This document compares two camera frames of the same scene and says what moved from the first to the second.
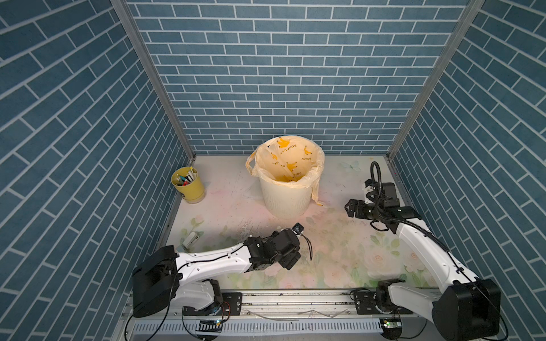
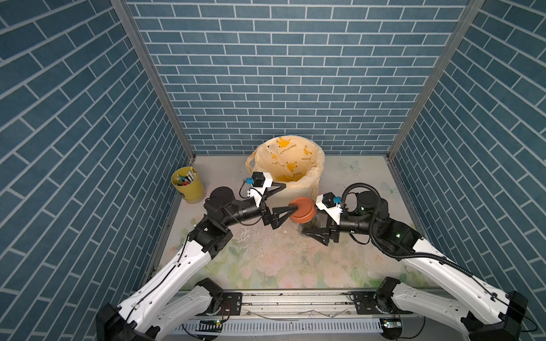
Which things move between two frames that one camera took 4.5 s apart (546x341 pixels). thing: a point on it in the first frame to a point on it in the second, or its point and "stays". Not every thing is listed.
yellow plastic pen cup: [188, 182] stays
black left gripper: [291, 258] to [267, 219]
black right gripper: [358, 207] to [325, 231]
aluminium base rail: [281, 312] stays
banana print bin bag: [289, 161] stays
